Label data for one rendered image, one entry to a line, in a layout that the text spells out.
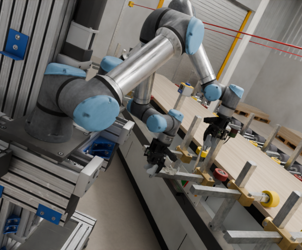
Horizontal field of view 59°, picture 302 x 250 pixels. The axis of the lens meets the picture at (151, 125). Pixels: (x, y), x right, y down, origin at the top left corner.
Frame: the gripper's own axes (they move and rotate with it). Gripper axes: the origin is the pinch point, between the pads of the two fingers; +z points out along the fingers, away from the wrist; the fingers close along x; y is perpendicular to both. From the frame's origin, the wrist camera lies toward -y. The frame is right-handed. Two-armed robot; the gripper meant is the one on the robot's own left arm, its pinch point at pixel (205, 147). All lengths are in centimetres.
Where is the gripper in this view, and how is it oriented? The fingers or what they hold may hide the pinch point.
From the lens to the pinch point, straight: 145.8
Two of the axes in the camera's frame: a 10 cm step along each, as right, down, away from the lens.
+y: 3.5, 4.1, -8.4
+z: -3.6, 8.9, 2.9
